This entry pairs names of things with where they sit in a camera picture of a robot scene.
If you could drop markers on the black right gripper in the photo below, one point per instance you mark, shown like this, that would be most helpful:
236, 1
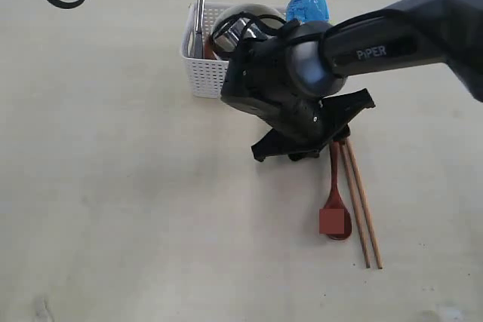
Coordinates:
265, 78

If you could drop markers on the steel table knife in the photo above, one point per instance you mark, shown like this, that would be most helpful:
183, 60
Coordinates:
198, 43

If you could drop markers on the brown wooden chopstick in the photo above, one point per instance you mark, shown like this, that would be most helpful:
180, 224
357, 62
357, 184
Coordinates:
357, 210
365, 205

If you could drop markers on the dark red wooden spoon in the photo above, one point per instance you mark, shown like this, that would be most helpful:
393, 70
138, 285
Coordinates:
334, 218

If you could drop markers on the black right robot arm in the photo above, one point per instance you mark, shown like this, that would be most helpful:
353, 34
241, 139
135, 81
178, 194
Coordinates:
405, 34

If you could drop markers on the shiny steel cup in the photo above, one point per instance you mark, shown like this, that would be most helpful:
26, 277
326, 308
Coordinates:
226, 34

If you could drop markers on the cream ceramic bowl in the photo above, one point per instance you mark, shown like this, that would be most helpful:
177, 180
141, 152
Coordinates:
275, 19

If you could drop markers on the blue snack packet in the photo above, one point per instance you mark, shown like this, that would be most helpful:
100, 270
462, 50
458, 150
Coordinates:
307, 10

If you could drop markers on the small dark red dish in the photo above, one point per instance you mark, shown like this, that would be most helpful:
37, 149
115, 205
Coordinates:
209, 53

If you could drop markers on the white perforated plastic basket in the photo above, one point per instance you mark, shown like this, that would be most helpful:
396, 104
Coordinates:
206, 76

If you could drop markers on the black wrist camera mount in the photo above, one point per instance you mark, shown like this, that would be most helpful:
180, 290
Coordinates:
308, 127

